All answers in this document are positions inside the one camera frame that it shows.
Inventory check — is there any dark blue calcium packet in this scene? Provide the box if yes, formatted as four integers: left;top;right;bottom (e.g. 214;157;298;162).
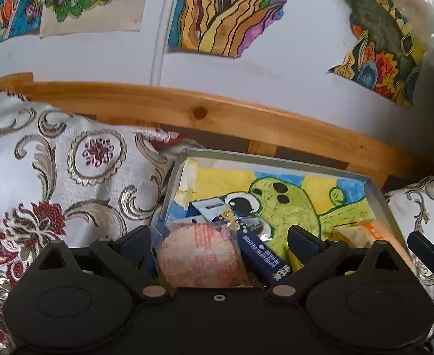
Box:
191;197;292;285

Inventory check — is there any orange cream bread package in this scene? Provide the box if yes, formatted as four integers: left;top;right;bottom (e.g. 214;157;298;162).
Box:
361;219;411;257

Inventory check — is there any pink round biscuit pack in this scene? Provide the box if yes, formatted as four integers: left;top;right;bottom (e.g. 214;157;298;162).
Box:
155;223;251;288

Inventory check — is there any green cartoon drawing sheet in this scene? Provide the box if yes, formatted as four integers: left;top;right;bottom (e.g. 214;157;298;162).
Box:
165;157;374;261

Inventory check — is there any grey cardboard tray box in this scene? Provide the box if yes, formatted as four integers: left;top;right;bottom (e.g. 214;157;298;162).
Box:
162;151;414;270

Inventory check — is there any floral satin bedspread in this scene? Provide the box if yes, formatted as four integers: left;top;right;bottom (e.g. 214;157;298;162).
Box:
0;92;434;354

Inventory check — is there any green flower poster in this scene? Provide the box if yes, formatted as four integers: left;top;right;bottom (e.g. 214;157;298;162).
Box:
329;0;424;107

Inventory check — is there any swirly orange purple poster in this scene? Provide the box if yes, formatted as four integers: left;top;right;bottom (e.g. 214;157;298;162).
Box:
168;0;288;59

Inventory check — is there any blond child poster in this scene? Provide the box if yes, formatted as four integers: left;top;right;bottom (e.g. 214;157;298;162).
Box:
40;0;146;38

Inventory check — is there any mermaid girl poster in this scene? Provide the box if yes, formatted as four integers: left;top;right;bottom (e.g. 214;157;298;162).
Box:
0;0;43;43

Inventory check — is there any wooden bed frame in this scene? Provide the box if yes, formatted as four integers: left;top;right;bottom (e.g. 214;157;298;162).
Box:
0;72;434;189

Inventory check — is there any white wall pipe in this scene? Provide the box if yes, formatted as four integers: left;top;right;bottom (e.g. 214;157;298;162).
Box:
150;0;174;87

